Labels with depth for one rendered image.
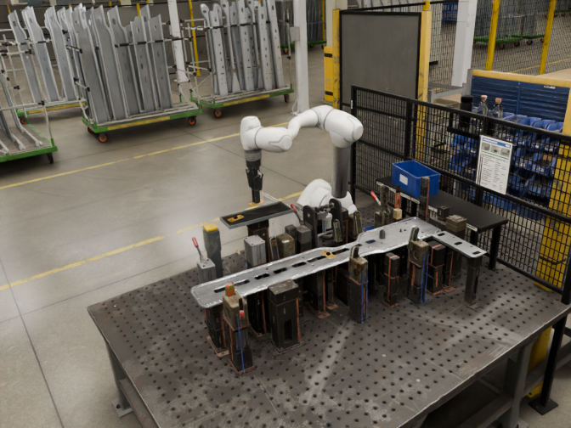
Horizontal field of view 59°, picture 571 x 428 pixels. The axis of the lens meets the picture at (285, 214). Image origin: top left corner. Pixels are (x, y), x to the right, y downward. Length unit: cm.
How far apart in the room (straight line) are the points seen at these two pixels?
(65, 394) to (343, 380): 194
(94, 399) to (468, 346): 222
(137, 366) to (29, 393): 133
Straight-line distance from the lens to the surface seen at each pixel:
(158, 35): 950
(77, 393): 356
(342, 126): 276
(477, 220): 293
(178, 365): 243
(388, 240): 269
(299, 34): 939
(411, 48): 480
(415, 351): 244
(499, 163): 295
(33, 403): 362
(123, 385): 314
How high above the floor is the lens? 225
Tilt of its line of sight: 25 degrees down
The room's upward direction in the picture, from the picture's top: 3 degrees counter-clockwise
